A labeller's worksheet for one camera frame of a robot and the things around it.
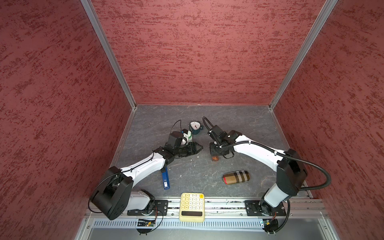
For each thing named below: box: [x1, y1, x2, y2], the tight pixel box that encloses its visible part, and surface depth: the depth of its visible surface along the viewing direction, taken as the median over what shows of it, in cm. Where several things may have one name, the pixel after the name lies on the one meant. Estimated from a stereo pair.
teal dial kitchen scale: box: [189, 120, 204, 135], surface depth 105 cm
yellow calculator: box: [179, 192, 206, 223], surface depth 74 cm
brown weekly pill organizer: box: [211, 155, 219, 162], surface depth 85 cm
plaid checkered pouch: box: [222, 170, 251, 185], surface depth 83 cm
